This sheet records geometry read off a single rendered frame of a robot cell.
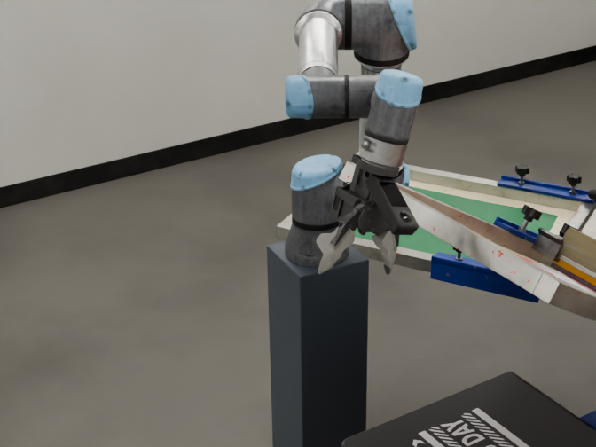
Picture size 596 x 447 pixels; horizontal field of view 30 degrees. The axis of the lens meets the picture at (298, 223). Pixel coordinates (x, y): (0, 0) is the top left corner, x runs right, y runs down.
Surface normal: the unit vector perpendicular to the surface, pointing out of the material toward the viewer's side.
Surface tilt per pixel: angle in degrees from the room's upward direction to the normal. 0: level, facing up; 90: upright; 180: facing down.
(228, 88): 90
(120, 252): 0
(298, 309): 90
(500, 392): 0
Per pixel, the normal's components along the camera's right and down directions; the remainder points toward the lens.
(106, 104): 0.54, 0.37
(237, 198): -0.01, -0.90
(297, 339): -0.90, 0.21
